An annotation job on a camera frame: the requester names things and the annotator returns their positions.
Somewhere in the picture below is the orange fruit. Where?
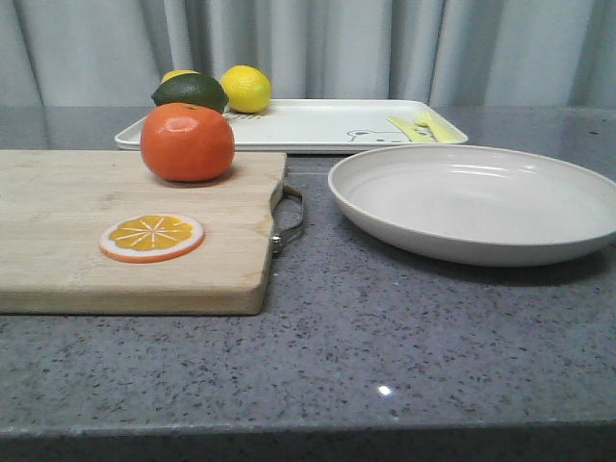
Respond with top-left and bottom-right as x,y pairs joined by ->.
140,102 -> 235,182

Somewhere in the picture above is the beige round plate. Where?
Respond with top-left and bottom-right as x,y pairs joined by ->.
328,144 -> 615,268

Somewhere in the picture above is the white rectangular tray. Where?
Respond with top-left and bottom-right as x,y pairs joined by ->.
114,98 -> 470,154

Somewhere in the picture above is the yellow plastic knife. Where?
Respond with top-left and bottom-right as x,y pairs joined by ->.
387,115 -> 436,143

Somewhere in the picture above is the orange slice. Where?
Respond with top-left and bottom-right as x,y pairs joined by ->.
98,214 -> 205,264

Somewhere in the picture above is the yellow plastic fork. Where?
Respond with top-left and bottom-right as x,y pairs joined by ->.
415,112 -> 456,142

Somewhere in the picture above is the green lime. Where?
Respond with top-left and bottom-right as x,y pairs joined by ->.
151,73 -> 228,114

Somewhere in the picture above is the yellow lemon behind lime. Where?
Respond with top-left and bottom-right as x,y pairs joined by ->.
161,69 -> 197,83

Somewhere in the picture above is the wooden cutting board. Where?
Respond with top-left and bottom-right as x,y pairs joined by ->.
1,150 -> 286,315

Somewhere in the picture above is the grey curtain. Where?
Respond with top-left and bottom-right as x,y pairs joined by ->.
1,1 -> 615,108

